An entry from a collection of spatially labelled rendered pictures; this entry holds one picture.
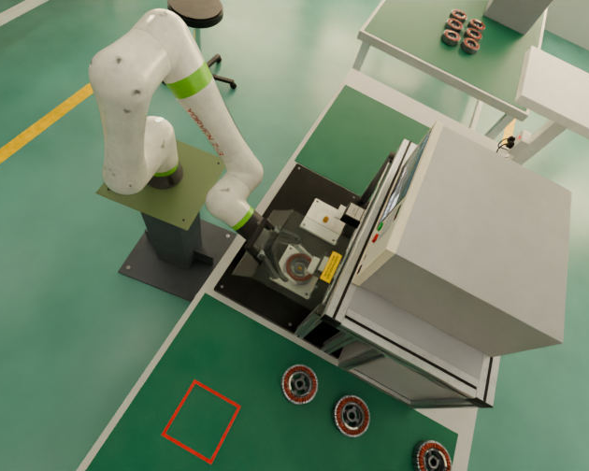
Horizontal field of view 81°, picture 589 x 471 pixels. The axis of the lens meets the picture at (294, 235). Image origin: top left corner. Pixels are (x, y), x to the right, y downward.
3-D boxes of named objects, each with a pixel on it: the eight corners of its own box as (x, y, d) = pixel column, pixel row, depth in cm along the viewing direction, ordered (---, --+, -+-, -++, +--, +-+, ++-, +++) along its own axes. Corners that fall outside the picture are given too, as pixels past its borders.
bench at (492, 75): (324, 123, 268) (359, 30, 202) (394, 18, 358) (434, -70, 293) (452, 189, 263) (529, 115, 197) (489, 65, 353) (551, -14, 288)
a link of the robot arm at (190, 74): (113, 32, 77) (149, 20, 70) (146, 6, 83) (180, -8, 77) (164, 104, 90) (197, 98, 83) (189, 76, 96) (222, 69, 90)
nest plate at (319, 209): (299, 227, 131) (299, 225, 130) (315, 199, 138) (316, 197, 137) (334, 246, 130) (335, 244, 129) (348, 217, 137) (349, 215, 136)
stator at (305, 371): (317, 368, 110) (320, 367, 107) (312, 406, 105) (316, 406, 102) (283, 363, 109) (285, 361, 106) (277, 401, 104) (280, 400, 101)
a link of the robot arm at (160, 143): (130, 173, 122) (116, 135, 106) (154, 144, 130) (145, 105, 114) (163, 188, 122) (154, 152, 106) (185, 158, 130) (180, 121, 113)
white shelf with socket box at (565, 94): (447, 172, 163) (521, 94, 124) (462, 125, 181) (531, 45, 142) (513, 206, 162) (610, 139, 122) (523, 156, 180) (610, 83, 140)
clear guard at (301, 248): (231, 275, 92) (232, 266, 87) (273, 210, 104) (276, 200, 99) (338, 334, 91) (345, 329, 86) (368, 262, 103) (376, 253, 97)
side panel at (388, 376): (337, 366, 112) (377, 351, 84) (340, 358, 114) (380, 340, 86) (413, 408, 111) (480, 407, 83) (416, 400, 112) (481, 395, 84)
